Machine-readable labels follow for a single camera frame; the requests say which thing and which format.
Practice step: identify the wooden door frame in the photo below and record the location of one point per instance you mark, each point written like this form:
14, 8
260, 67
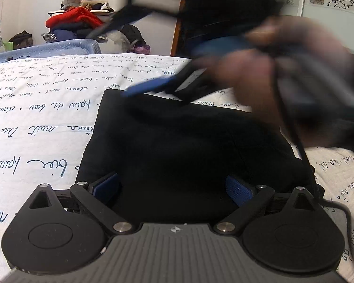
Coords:
177, 35

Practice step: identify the dark brown bag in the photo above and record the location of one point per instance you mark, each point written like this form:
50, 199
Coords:
20, 39

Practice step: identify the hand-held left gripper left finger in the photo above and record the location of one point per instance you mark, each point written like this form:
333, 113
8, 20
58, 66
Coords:
106, 187

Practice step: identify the pile of folded clothes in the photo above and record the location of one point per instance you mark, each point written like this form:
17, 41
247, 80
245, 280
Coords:
73, 17

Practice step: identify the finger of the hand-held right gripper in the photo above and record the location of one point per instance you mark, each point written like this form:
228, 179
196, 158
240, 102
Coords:
121, 20
147, 87

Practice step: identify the black pants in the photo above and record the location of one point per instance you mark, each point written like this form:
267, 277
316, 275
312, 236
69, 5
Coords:
180, 153

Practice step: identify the person's right hand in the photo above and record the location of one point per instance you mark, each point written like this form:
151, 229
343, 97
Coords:
247, 73

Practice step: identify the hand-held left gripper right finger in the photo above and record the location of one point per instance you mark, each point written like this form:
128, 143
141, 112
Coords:
239, 190

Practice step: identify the white script-printed bed sheet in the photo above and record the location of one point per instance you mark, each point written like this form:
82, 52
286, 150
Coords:
41, 100

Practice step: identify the blue dotted bed headboard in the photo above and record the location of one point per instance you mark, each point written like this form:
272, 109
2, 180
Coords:
62, 45

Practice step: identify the small green item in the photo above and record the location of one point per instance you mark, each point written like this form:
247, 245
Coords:
7, 47

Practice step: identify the black crumpled garment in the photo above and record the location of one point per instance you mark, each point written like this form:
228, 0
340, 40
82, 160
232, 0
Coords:
132, 34

